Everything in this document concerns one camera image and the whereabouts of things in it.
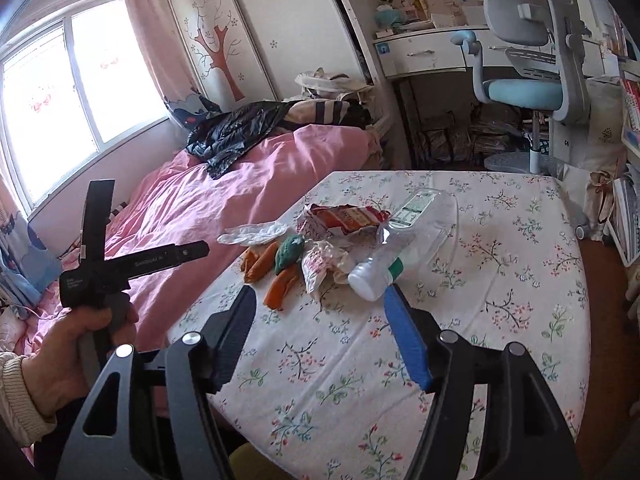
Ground clear plastic wrapper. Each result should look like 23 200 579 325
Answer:
217 221 288 247

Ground clear plastic bottle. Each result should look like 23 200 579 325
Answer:
348 188 458 302

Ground left hand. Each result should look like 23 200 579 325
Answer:
22 307 112 420

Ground orange peel piece near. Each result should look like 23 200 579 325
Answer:
262 263 299 310

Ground pink bed duvet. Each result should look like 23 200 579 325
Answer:
0 123 374 356

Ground white crumpled wrapper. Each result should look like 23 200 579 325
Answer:
302 240 355 300

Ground red snack wrapper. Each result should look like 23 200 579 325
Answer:
295 204 390 240

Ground beige sweater sleeve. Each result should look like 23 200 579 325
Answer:
0 352 56 448

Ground black shiny jacket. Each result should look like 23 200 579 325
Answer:
186 101 294 180

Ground window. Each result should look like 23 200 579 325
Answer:
1 0 167 214

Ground white book shelf rack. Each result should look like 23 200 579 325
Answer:
603 22 639 268

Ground striped folded cloth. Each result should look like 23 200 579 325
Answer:
279 99 372 130

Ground white canvas bag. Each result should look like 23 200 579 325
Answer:
294 67 373 101

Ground pink curtain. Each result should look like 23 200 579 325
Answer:
124 0 221 131

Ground white desk with drawers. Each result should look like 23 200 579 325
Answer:
372 22 622 82

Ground white wardrobe tree decal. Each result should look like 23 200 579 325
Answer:
167 0 364 110

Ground grey blue desk chair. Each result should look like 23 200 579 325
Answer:
450 0 592 177

